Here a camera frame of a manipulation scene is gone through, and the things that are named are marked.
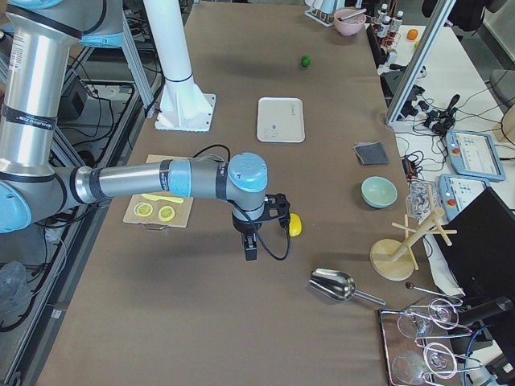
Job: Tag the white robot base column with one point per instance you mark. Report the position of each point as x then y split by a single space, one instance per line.
183 106

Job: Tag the teach pendant upper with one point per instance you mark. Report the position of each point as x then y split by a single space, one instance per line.
474 154

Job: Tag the yellow lemon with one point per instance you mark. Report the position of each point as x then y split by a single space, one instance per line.
295 227

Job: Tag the black monitor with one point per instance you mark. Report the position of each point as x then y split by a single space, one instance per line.
481 257

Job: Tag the wooden mug tree stand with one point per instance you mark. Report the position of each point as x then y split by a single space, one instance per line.
395 260

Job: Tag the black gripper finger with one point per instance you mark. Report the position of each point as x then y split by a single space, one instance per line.
249 242

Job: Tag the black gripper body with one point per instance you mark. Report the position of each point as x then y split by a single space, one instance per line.
245 227

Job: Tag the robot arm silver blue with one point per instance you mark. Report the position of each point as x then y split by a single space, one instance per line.
33 190

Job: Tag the teach pendant lower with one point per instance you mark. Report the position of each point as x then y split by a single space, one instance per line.
458 191

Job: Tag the grey folded cloth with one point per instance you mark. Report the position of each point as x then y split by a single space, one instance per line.
371 153

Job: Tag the orange fruit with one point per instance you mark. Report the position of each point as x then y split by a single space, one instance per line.
412 34

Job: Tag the teach pendant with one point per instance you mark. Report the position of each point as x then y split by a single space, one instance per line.
458 191
474 154

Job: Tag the yellow plastic knife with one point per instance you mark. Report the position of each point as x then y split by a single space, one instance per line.
155 198

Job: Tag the clear plastic container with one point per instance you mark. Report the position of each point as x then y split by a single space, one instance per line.
418 201

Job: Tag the mint green bowl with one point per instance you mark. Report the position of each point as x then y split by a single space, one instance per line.
378 192

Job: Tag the pink bowl with ice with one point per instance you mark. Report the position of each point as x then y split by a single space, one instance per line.
349 21

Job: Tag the wooden cutting board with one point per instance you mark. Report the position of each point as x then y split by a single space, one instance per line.
158 210

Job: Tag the metal scoop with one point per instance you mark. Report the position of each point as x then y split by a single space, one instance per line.
339 286

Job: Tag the green lime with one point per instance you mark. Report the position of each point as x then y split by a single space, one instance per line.
305 61

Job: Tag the beige rabbit tray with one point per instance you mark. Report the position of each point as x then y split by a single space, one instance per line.
280 119

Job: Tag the wine glass rack tray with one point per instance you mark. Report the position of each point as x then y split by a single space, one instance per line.
417 343

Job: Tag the aluminium frame post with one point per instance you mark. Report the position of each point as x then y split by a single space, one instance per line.
431 32

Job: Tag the lemon slice near handle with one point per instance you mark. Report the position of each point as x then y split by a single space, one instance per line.
143 209

